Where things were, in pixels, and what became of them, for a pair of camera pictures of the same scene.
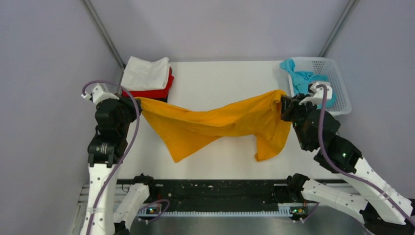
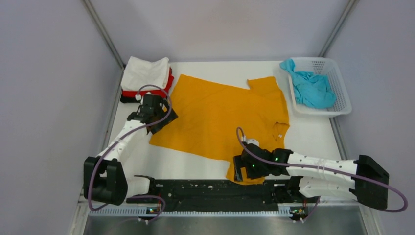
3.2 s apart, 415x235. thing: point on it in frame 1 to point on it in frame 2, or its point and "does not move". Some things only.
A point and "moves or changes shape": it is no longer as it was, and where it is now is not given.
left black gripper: [129, 102] to [172, 116]
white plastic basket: [330, 67] does not move
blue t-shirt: [301, 80] does not move
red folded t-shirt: [161, 94] does not move
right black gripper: [289, 104] to [238, 160]
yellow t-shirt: [186, 132] moves or changes shape
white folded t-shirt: [139, 75] does not move
